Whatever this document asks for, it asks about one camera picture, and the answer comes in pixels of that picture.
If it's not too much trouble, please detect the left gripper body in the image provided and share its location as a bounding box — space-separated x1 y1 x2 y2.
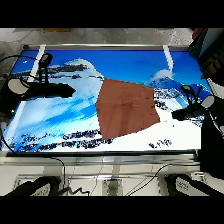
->
30 82 77 100

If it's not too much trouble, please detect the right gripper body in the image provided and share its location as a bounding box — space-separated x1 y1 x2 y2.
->
171 104 204 122

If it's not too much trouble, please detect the heap of clothes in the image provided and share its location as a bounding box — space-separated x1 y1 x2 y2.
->
187 27 224 81

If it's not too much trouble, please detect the brown garment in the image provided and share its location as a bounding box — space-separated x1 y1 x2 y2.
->
95 77 162 141

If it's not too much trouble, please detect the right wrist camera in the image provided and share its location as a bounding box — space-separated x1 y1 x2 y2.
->
179 84 202 108

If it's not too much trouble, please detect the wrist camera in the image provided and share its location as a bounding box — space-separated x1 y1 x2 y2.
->
179 84 202 108
37 52 54 85

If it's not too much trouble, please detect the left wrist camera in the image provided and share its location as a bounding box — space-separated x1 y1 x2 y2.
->
37 52 54 85

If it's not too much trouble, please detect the black cable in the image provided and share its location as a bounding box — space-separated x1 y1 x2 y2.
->
0 122 92 197
125 163 170 197
0 54 43 65

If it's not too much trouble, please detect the silver frame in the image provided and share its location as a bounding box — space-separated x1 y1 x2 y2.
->
0 150 224 197

